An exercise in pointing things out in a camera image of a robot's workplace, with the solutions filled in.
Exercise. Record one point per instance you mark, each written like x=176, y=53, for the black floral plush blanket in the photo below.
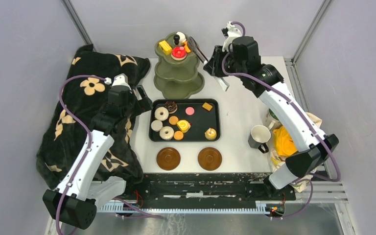
x=64, y=138

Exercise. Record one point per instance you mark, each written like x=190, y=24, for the white glazed donut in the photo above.
x=166, y=133
x=161, y=114

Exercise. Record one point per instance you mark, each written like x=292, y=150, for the round tan biscuit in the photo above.
x=173, y=120
x=178, y=135

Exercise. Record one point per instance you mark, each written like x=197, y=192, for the red glazed donut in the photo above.
x=178, y=53

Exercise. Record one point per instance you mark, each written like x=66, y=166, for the yellow swirl roll cake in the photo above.
x=183, y=125

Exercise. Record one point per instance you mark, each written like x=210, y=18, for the rectangular tan cracker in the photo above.
x=207, y=106

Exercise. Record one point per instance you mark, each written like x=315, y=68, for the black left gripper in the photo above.
x=145, y=104

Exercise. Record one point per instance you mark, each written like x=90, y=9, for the black rectangular tray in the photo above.
x=201, y=120

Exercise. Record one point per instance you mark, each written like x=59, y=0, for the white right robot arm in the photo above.
x=313, y=144

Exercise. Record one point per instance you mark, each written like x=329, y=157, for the patterned white yellow cloth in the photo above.
x=283, y=145

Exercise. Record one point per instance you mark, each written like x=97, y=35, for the white round cake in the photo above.
x=156, y=125

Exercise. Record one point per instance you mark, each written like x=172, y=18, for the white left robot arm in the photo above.
x=75, y=201

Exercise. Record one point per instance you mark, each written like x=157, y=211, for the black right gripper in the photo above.
x=213, y=65

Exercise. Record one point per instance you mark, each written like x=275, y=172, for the orange fish-shaped pastry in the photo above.
x=187, y=49

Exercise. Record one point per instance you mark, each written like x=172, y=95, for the brown wooden coaster left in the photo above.
x=168, y=158

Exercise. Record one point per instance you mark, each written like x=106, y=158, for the brown wooden coaster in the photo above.
x=209, y=158
x=168, y=158

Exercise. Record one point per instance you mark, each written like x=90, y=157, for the chocolate sprinkle donut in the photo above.
x=171, y=106

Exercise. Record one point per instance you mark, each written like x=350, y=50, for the round tan biscuit upper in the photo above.
x=173, y=120

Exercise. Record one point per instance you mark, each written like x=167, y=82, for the white cake block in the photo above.
x=179, y=38

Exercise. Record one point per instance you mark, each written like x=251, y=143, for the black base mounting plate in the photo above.
x=245, y=185

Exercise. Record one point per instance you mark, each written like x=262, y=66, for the yellow layered cake slice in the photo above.
x=165, y=47

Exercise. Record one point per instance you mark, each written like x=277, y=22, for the grey mug white inside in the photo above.
x=259, y=137

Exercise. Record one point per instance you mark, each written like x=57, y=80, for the brown wooden coaster right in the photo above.
x=209, y=158

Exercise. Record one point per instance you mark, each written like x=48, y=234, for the round tan biscuit lower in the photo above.
x=178, y=135

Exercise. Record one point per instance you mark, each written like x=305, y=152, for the pink round donut base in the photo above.
x=190, y=111

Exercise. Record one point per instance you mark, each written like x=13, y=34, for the steel tongs white handle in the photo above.
x=193, y=46

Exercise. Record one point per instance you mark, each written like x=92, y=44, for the yellow cream cupcake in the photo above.
x=211, y=134

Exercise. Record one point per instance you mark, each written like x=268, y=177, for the green three-tier serving stand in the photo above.
x=177, y=79

